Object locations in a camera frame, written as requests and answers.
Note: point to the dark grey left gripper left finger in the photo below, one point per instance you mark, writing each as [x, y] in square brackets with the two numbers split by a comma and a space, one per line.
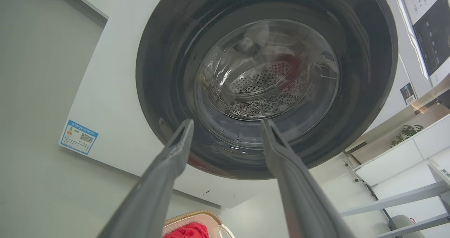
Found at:
[151, 195]

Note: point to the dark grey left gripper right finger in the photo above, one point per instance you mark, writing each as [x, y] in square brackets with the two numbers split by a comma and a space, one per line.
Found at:
[299, 195]

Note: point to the cream perforated plastic laundry basket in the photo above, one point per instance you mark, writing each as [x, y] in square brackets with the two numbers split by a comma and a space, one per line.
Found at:
[211, 217]

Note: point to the red and white garment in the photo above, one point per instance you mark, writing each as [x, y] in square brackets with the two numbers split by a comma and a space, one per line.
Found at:
[190, 231]

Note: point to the blue energy label sticker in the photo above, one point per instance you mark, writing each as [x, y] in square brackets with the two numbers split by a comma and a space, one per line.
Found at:
[78, 137]

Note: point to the grey rounded seat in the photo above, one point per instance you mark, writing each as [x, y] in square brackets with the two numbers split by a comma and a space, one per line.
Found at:
[402, 223]

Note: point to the white cabinet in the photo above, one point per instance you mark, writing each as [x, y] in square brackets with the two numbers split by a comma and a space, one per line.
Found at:
[400, 160]

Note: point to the white front-load washing machine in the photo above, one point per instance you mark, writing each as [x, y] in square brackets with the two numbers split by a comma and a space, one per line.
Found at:
[112, 90]

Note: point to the round dark glass washer door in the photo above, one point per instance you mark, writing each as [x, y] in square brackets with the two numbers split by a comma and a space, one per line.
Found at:
[165, 72]

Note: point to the green potted plant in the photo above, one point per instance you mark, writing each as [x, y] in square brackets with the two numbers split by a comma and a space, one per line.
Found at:
[407, 132]

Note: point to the small black and white sticker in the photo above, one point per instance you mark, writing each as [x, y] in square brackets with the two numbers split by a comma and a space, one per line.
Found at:
[408, 93]

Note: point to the black washer control panel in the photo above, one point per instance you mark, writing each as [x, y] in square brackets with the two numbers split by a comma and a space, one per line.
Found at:
[434, 34]

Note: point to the grey metal frame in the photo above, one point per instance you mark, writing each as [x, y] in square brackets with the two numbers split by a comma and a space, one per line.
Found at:
[404, 197]

